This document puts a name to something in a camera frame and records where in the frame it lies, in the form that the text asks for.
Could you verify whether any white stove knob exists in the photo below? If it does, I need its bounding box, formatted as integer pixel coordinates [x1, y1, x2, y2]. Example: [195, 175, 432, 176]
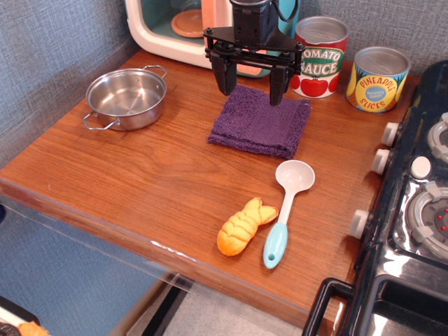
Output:
[371, 149, 390, 175]
[349, 209, 370, 240]
[381, 122, 400, 147]

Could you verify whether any orange plush item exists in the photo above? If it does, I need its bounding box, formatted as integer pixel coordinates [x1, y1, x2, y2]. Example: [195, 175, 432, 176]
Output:
[17, 321, 50, 336]

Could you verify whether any white round stove button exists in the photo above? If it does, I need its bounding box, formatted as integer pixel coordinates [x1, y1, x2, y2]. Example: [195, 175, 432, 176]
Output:
[410, 156, 431, 179]

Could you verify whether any tomato sauce can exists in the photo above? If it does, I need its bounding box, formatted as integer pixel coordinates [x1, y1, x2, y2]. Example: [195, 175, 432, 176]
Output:
[290, 16, 349, 98]

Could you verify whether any white spoon blue handle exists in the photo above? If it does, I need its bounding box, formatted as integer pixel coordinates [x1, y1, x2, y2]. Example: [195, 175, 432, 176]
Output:
[263, 160, 315, 270]

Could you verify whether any black toy stove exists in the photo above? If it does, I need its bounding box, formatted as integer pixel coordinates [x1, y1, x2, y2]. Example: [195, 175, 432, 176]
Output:
[301, 59, 448, 336]

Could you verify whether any pineapple slices can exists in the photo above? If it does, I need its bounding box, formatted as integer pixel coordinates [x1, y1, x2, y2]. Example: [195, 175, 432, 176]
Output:
[346, 46, 411, 113]

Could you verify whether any orange plush croissant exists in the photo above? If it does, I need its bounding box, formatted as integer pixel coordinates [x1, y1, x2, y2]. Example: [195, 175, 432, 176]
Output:
[216, 197, 279, 256]

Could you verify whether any toy microwave oven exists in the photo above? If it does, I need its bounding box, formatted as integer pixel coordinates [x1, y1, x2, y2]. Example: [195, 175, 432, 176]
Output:
[124, 0, 302, 79]

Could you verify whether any grey stove burner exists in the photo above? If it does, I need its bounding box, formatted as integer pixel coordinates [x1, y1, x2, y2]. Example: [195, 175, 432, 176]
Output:
[407, 181, 447, 260]
[427, 112, 448, 163]

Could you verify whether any black oven door handle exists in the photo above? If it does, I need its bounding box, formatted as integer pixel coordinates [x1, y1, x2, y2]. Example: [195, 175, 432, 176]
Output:
[302, 277, 354, 336]

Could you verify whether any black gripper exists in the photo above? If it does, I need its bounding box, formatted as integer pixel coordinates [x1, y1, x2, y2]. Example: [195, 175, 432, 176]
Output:
[204, 1, 305, 106]

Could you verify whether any purple folded cloth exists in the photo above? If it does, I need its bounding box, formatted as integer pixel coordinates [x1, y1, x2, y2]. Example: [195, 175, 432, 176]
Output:
[207, 85, 311, 160]

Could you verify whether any stainless steel pot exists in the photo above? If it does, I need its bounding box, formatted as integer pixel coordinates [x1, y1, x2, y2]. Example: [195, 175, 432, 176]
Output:
[83, 65, 167, 132]

